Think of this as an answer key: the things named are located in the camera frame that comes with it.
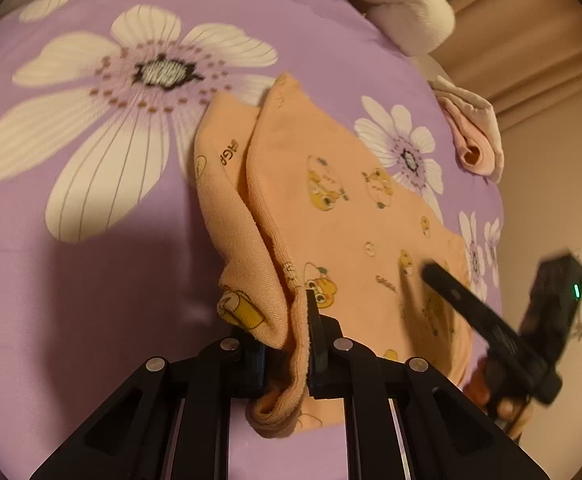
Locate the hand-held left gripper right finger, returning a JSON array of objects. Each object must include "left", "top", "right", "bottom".
[{"left": 306, "top": 290, "right": 546, "bottom": 480}]

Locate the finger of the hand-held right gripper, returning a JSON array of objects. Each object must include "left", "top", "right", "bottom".
[{"left": 421, "top": 261, "right": 520, "bottom": 357}]

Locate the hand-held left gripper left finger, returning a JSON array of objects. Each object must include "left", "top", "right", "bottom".
[{"left": 30, "top": 330, "right": 266, "bottom": 480}]

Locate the peach cartoon print baby garment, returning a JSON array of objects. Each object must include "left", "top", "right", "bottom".
[{"left": 193, "top": 72, "right": 474, "bottom": 441}]

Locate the person's right hand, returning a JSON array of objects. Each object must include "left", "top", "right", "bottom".
[{"left": 463, "top": 357, "right": 532, "bottom": 426}]

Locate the pink and white crumpled cloth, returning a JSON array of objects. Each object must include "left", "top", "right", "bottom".
[{"left": 431, "top": 75, "right": 505, "bottom": 183}]

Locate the purple floral bed sheet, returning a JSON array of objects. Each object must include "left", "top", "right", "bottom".
[{"left": 0, "top": 0, "right": 504, "bottom": 480}]

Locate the beige curtain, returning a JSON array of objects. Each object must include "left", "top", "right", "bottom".
[{"left": 428, "top": 0, "right": 582, "bottom": 133}]

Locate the white fluffy blanket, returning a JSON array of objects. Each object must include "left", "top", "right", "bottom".
[{"left": 301, "top": 0, "right": 456, "bottom": 56}]

